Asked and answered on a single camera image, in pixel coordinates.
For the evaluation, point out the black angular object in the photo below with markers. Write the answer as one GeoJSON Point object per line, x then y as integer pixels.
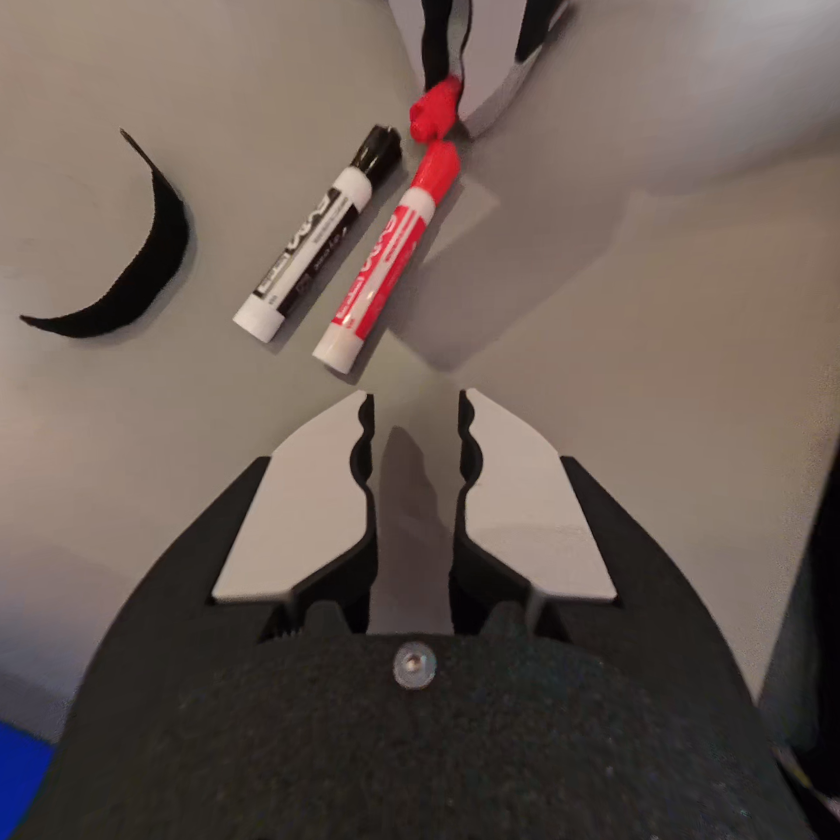
{"type": "Point", "coordinates": [823, 623]}

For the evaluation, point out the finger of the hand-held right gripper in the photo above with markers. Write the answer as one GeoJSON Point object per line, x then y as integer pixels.
{"type": "Point", "coordinates": [492, 65]}
{"type": "Point", "coordinates": [407, 19]}

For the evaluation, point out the red dry erase marker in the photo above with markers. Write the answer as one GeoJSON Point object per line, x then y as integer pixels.
{"type": "Point", "coordinates": [384, 262]}
{"type": "Point", "coordinates": [433, 108]}

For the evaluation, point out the black dry erase marker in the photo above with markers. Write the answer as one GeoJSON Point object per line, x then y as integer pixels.
{"type": "Point", "coordinates": [315, 229]}

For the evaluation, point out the grey desk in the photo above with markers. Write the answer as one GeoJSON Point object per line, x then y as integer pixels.
{"type": "Point", "coordinates": [656, 328]}

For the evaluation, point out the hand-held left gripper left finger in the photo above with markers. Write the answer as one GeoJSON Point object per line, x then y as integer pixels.
{"type": "Point", "coordinates": [295, 512]}

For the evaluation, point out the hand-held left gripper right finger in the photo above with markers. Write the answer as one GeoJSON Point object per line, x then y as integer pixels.
{"type": "Point", "coordinates": [531, 518]}

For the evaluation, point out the blue flat object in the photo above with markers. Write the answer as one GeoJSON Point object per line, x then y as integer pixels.
{"type": "Point", "coordinates": [19, 781]}

